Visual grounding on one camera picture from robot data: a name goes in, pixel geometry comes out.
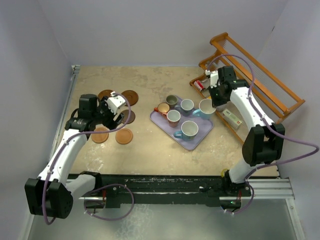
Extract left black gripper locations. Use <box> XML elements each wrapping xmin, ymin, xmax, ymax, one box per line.
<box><xmin>91</xmin><ymin>96</ymin><xmax>124</xmax><ymax>131</ymax></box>

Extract large light blue cup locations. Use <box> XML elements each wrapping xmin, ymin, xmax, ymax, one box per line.
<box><xmin>192</xmin><ymin>98</ymin><xmax>216</xmax><ymax>120</ymax></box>

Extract light orange wooden coaster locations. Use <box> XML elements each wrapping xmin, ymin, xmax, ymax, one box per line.
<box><xmin>115</xmin><ymin>128</ymin><xmax>133</xmax><ymax>145</ymax></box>
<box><xmin>91</xmin><ymin>126</ymin><xmax>109</xmax><ymax>144</ymax></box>

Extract reddish wooden coaster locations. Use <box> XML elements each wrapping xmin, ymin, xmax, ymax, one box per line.
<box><xmin>121</xmin><ymin>90</ymin><xmax>139</xmax><ymax>106</ymax></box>
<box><xmin>97</xmin><ymin>89</ymin><xmax>115</xmax><ymax>100</ymax></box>

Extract dark walnut coaster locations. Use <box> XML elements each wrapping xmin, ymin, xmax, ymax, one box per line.
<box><xmin>121</xmin><ymin>109</ymin><xmax>136</xmax><ymax>124</ymax></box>

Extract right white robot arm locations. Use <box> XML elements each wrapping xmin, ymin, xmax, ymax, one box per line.
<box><xmin>205</xmin><ymin>66</ymin><xmax>285</xmax><ymax>196</ymax></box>

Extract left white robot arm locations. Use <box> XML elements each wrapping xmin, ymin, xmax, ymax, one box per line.
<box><xmin>24</xmin><ymin>91</ymin><xmax>129</xmax><ymax>225</ymax></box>

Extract grey blue cup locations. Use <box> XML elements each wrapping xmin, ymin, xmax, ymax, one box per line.
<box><xmin>174</xmin><ymin>99</ymin><xmax>195</xmax><ymax>117</ymax></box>

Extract blue cup with pattern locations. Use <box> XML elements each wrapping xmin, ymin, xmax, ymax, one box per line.
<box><xmin>173</xmin><ymin>120</ymin><xmax>199</xmax><ymax>141</ymax></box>

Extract grey green cup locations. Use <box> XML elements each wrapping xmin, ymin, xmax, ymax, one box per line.
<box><xmin>165</xmin><ymin>95</ymin><xmax>178</xmax><ymax>108</ymax></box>

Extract pink red cup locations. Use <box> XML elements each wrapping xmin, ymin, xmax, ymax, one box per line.
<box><xmin>161</xmin><ymin>110</ymin><xmax>181</xmax><ymax>128</ymax></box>

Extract orange copper cup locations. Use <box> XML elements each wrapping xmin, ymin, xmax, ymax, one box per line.
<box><xmin>153</xmin><ymin>102</ymin><xmax>170</xmax><ymax>118</ymax></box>

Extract red white small box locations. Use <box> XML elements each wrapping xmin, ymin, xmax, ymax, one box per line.
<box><xmin>193</xmin><ymin>80</ymin><xmax>205</xmax><ymax>92</ymax></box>

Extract white green box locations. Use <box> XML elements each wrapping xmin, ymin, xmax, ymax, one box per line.
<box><xmin>222</xmin><ymin>108</ymin><xmax>243</xmax><ymax>130</ymax></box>

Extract lilac serving tray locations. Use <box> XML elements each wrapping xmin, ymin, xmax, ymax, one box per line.
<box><xmin>150</xmin><ymin>95</ymin><xmax>214</xmax><ymax>150</ymax></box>

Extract orange wooden rack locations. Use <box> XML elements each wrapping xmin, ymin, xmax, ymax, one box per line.
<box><xmin>189</xmin><ymin>31</ymin><xmax>306</xmax><ymax>146</ymax></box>

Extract yellow tape roll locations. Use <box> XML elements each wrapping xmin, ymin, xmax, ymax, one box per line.
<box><xmin>220</xmin><ymin>168</ymin><xmax>229</xmax><ymax>178</ymax></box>

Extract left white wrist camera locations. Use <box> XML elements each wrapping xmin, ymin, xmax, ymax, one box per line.
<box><xmin>106</xmin><ymin>91</ymin><xmax>126</xmax><ymax>115</ymax></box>

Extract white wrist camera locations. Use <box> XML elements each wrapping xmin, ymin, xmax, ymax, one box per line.
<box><xmin>106</xmin><ymin>91</ymin><xmax>126</xmax><ymax>115</ymax></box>
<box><xmin>204</xmin><ymin>70</ymin><xmax>219</xmax><ymax>89</ymax></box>

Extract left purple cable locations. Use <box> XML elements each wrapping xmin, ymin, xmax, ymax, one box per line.
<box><xmin>42</xmin><ymin>91</ymin><xmax>136</xmax><ymax>226</ymax></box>

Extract purple cable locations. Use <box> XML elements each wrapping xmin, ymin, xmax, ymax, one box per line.
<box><xmin>206</xmin><ymin>54</ymin><xmax>320</xmax><ymax>216</ymax></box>
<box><xmin>42</xmin><ymin>91</ymin><xmax>136</xmax><ymax>226</ymax></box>

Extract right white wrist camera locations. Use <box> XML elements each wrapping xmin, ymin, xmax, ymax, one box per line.
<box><xmin>204</xmin><ymin>70</ymin><xmax>219</xmax><ymax>89</ymax></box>

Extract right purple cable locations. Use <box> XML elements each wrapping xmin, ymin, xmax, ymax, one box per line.
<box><xmin>206</xmin><ymin>54</ymin><xmax>320</xmax><ymax>216</ymax></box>

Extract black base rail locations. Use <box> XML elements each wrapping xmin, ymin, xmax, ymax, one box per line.
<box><xmin>80</xmin><ymin>174</ymin><xmax>252</xmax><ymax>209</ymax></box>

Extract aluminium frame profile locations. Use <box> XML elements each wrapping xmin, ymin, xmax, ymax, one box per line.
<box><xmin>249</xmin><ymin>178</ymin><xmax>295</xmax><ymax>200</ymax></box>

